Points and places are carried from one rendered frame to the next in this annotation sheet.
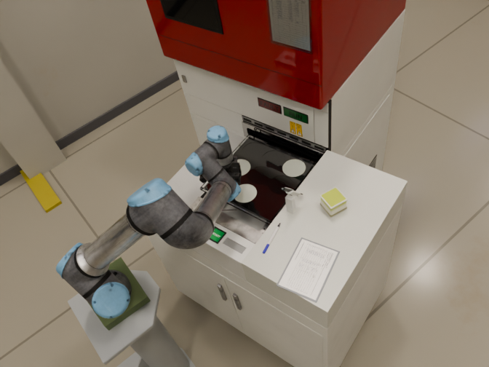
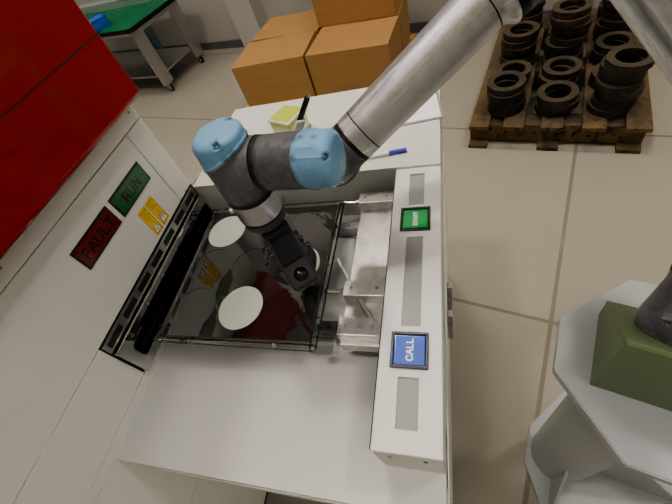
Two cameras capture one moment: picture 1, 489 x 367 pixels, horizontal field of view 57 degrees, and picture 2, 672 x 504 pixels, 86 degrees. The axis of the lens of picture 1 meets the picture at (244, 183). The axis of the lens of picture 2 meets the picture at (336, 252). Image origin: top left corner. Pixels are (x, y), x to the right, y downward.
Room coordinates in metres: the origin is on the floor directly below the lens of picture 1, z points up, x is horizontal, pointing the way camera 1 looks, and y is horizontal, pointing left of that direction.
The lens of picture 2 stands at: (1.26, 0.52, 1.49)
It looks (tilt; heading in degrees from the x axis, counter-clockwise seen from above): 50 degrees down; 253
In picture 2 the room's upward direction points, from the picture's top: 24 degrees counter-clockwise
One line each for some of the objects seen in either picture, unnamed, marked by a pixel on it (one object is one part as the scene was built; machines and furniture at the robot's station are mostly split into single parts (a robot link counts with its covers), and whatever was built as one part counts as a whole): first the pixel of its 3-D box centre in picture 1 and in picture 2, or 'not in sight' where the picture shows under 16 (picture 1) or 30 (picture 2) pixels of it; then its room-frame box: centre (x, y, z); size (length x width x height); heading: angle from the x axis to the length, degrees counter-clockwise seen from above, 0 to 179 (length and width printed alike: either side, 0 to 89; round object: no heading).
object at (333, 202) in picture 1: (333, 202); (290, 124); (0.97, -0.31, 1.00); 0.07 x 0.07 x 0.07; 19
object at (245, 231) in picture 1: (227, 226); (372, 266); (1.07, 0.11, 0.87); 0.36 x 0.08 x 0.03; 45
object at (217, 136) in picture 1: (218, 142); (235, 164); (1.20, 0.06, 1.21); 0.09 x 0.08 x 0.11; 131
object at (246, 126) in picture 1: (282, 143); (174, 273); (1.42, -0.21, 0.89); 0.44 x 0.02 x 0.10; 45
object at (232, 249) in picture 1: (195, 231); (416, 295); (1.06, 0.24, 0.89); 0.55 x 0.09 x 0.14; 45
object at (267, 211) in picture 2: (223, 155); (255, 203); (1.20, 0.06, 1.14); 0.08 x 0.08 x 0.05
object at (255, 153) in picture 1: (259, 175); (253, 266); (1.26, -0.07, 0.90); 0.34 x 0.34 x 0.01; 45
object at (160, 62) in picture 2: not in sight; (108, 47); (1.11, -4.77, 0.39); 2.15 x 0.86 x 0.78; 119
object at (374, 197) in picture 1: (327, 231); (324, 152); (0.92, -0.27, 0.89); 0.62 x 0.35 x 0.14; 135
